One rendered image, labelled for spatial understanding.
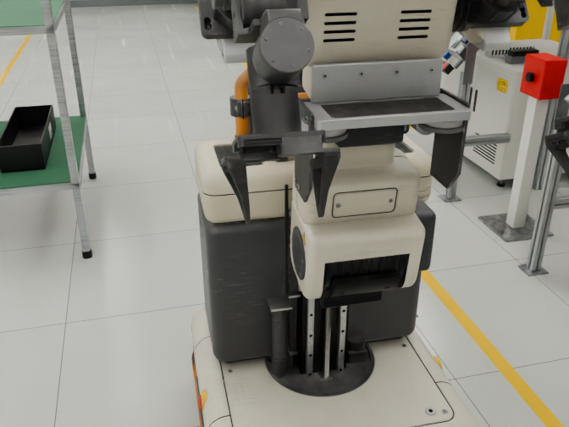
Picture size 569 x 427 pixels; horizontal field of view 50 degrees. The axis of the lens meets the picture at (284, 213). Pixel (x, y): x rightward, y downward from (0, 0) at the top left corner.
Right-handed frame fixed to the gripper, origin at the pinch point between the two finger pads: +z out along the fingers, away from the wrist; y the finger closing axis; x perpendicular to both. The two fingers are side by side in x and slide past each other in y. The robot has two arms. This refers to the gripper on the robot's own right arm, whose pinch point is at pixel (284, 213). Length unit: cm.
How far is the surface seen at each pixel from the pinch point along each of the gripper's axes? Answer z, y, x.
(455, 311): 41, 89, 137
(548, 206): 6, 132, 139
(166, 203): -11, -9, 241
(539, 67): -49, 140, 148
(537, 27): -126, 284, 351
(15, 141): -44, -75, 229
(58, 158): -33, -54, 209
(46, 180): -22, -56, 187
